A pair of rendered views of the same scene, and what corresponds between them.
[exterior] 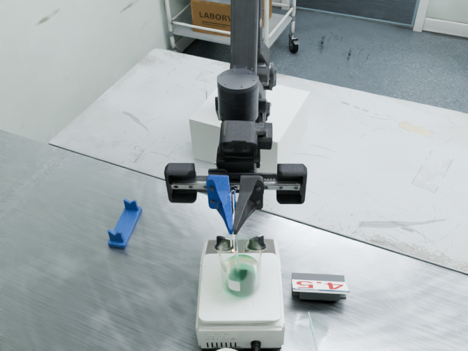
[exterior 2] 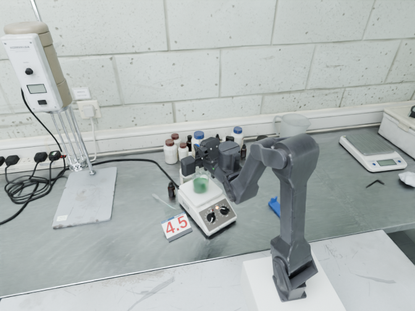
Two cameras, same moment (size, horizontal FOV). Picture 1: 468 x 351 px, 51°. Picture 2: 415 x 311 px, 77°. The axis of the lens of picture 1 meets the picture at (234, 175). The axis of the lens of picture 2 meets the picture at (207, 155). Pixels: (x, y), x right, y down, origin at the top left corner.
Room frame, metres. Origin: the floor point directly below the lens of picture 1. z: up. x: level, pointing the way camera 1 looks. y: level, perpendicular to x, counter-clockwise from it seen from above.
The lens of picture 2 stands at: (0.97, -0.40, 1.64)
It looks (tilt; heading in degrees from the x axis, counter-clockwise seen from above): 37 degrees down; 142
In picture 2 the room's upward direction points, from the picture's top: straight up
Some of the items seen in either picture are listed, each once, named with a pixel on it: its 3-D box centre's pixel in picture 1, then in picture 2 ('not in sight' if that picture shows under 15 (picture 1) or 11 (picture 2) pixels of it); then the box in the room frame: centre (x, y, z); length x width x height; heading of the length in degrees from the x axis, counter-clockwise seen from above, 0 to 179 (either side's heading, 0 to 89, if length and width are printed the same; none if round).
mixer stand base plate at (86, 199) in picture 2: not in sight; (88, 194); (0.10, -0.32, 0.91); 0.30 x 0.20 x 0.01; 153
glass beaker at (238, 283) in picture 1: (239, 266); (201, 181); (0.42, 0.00, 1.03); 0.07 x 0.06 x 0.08; 20
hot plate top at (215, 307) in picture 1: (239, 286); (201, 189); (0.42, 0.00, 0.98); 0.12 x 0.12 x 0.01; 87
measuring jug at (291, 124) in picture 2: not in sight; (289, 131); (0.35, 0.59, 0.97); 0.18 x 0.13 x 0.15; 14
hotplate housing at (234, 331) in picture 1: (240, 287); (204, 202); (0.44, 0.00, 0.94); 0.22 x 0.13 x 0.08; 177
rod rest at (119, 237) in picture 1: (124, 221); (280, 207); (0.62, 0.21, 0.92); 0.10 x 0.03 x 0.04; 167
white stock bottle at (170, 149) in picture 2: not in sight; (170, 150); (0.11, 0.06, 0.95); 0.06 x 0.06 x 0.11
